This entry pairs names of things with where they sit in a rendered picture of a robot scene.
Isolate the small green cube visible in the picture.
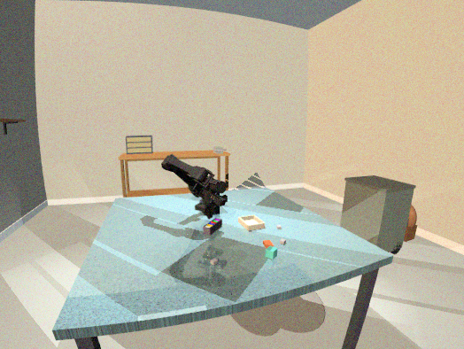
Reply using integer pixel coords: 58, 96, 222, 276
266, 245, 278, 260

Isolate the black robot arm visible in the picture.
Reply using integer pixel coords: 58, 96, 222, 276
161, 153, 228, 206

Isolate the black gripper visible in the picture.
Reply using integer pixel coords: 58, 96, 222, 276
195, 190, 217, 219

